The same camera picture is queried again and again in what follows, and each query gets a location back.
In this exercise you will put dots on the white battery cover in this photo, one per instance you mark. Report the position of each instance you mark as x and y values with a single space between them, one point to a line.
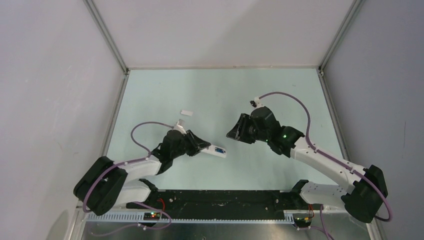
186 113

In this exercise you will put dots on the aluminium frame post right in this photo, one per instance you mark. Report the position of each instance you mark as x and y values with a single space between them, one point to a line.
347 21

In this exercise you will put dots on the blue AAA battery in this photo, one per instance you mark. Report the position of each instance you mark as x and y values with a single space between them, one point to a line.
219 150

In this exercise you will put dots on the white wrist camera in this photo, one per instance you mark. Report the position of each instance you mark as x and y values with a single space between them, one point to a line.
256 103
179 126

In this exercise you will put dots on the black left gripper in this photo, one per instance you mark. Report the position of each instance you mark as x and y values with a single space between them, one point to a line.
196 144

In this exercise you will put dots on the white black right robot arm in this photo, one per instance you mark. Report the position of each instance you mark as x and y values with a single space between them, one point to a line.
360 190

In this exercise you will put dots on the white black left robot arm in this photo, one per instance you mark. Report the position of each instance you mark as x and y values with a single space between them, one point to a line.
107 184

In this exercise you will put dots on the white slotted cable duct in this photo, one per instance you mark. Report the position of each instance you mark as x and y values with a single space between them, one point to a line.
141 217

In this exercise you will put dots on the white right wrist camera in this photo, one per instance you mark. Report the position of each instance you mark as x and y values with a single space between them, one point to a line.
256 103

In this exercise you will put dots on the left controller board with LEDs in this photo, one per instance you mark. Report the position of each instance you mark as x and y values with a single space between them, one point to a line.
152 216

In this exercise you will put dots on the aluminium frame post left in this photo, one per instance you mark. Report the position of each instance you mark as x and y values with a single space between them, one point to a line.
104 31

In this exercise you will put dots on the aluminium frame post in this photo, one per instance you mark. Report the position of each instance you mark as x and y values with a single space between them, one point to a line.
347 21
104 31

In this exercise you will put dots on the white remote control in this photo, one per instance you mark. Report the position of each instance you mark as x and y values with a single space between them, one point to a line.
211 151

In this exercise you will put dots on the right controller board with wires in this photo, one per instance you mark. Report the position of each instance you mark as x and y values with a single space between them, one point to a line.
302 223

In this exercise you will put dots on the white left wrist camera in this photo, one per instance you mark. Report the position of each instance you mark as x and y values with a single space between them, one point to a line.
179 126

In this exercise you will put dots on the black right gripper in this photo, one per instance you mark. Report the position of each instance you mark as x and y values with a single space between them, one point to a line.
238 132

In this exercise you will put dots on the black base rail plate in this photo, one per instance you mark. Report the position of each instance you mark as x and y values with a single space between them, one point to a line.
226 204

